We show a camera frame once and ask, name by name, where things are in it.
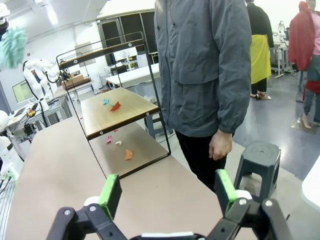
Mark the computer monitor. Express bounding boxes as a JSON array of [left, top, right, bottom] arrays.
[[12, 80, 35, 104]]

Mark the person in grey jacket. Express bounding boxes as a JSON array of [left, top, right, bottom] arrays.
[[153, 0, 253, 193]]

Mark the person's left forearm grey sleeve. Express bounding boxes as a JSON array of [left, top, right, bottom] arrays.
[[216, 57, 253, 138]]

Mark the teal chenille duster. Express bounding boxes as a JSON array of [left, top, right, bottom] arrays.
[[0, 26, 28, 70]]

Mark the white background workbench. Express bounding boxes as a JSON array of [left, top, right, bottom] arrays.
[[105, 63, 161, 89]]

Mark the person in red coat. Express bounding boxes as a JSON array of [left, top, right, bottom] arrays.
[[288, 0, 320, 130]]

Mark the dark grey plastic stool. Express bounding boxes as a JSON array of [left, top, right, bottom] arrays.
[[233, 140, 282, 204]]

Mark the person in yellow apron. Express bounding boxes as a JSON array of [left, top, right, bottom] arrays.
[[246, 0, 275, 101]]

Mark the brown wooden crate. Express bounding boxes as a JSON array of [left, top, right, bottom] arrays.
[[60, 73, 92, 91]]

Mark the dark glass cabinet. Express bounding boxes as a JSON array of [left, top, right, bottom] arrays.
[[96, 8, 159, 70]]

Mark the person's left hand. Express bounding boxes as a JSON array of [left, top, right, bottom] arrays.
[[208, 128, 234, 161]]

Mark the wooden shelf black metal frame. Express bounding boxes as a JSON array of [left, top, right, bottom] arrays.
[[55, 31, 172, 180]]

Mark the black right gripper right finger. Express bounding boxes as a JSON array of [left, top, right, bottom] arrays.
[[206, 169, 293, 240]]

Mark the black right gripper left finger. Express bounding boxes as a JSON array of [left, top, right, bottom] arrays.
[[46, 173, 128, 240]]

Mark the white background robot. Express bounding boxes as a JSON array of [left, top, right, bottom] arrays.
[[22, 58, 61, 111]]

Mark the aluminium frame workbench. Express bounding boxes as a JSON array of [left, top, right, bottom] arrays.
[[41, 96, 70, 127]]

